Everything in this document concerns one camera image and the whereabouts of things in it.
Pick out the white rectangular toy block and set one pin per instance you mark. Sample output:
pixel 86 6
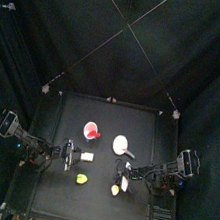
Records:
pixel 87 156

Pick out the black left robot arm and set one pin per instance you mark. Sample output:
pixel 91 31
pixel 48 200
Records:
pixel 26 137

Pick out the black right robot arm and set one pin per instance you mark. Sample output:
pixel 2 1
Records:
pixel 170 167

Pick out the red toy food piece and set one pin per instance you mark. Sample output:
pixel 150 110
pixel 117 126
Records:
pixel 94 134

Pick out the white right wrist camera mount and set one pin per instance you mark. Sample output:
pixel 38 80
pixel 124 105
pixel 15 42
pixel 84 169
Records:
pixel 124 184

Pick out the pale yellow toy fruit half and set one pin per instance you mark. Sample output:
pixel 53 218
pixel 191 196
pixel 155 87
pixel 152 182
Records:
pixel 114 190

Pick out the red and white toy bowl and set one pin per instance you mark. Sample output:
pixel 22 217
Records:
pixel 90 129

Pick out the small blue toy piece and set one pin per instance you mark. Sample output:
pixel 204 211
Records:
pixel 87 140

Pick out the green toy fruit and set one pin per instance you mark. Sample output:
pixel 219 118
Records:
pixel 81 179

